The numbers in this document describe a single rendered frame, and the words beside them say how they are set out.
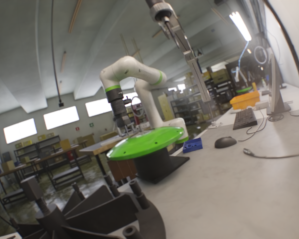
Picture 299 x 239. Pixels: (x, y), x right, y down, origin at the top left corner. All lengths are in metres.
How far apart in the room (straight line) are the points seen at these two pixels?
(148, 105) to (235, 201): 0.94
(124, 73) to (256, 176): 0.66
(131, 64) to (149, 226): 0.62
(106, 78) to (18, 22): 2.92
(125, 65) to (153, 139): 0.39
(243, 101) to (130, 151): 1.19
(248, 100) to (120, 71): 1.14
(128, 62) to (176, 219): 0.63
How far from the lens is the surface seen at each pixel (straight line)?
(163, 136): 0.42
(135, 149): 0.40
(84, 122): 9.46
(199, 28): 6.07
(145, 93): 1.09
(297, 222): 0.30
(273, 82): 0.80
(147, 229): 0.22
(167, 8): 0.31
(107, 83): 0.72
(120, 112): 0.70
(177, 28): 0.43
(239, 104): 1.41
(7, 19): 3.35
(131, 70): 0.67
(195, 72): 0.82
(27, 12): 3.24
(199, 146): 0.68
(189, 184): 0.43
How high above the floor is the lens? 1.15
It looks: 2 degrees down
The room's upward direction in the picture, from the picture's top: 19 degrees counter-clockwise
